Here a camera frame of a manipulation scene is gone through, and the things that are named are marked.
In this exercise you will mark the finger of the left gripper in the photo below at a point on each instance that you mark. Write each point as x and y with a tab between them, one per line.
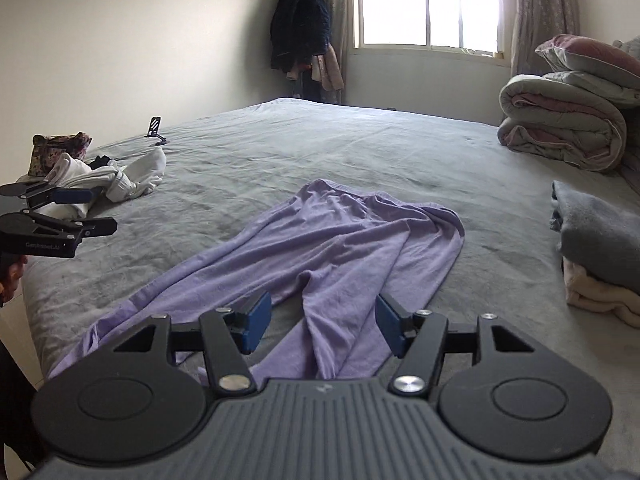
56	234
43	195

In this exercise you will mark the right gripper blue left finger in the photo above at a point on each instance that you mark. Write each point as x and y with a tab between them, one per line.
224	336

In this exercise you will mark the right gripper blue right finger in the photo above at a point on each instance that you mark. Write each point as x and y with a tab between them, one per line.
417	339

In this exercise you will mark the purple pants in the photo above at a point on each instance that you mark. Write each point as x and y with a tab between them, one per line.
335	247

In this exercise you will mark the floral pouch bag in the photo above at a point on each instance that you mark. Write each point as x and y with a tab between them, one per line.
47	150

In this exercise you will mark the white jacket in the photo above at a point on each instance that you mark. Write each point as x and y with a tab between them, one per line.
116	183

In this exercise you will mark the black phone stand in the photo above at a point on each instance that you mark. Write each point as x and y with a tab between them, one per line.
154	131

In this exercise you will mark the grey bed sheet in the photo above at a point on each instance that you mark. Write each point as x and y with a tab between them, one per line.
222	171

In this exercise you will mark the folded beige garment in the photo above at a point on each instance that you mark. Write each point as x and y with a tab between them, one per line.
584	292

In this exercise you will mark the folded grey garment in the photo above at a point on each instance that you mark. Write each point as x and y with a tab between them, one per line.
602	238

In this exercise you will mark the rolled grey pink quilt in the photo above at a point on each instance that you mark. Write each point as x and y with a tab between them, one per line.
559	121

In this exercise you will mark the dark hanging coats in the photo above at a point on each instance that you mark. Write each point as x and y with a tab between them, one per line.
300	36

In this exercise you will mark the grey pink pillow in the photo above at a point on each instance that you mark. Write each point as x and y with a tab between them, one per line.
582	54

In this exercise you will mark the window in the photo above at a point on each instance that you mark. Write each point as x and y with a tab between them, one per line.
473	27

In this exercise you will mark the right grey curtain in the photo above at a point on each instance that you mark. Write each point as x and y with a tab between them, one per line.
535	22

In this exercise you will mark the grey curtain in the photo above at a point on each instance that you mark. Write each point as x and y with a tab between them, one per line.
342	38
535	22

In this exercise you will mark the left grey curtain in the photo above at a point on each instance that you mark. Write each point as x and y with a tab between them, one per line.
342	38

